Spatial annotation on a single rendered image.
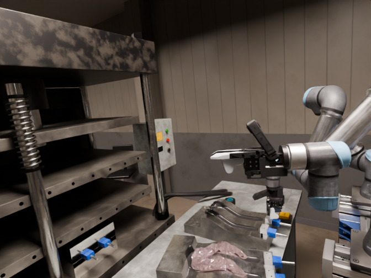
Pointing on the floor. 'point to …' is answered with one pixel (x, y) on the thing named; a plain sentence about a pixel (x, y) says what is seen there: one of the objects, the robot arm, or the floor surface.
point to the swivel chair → (123, 167)
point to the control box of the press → (165, 150)
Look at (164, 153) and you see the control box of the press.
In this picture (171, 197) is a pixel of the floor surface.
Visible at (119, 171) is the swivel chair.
